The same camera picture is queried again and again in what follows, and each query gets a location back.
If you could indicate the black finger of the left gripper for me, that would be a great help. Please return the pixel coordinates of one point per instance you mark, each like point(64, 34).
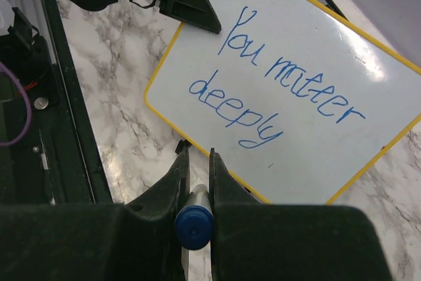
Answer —
point(198, 13)

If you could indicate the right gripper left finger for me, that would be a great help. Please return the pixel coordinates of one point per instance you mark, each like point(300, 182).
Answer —
point(104, 241)

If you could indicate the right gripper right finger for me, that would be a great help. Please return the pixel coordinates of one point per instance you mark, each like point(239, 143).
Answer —
point(259, 241)

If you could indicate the blue whiteboard marker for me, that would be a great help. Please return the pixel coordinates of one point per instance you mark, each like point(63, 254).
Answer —
point(194, 224)

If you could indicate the yellow framed whiteboard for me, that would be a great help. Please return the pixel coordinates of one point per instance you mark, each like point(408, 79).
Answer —
point(298, 101)

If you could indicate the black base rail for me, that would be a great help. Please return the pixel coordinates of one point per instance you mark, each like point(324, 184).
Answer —
point(48, 151)

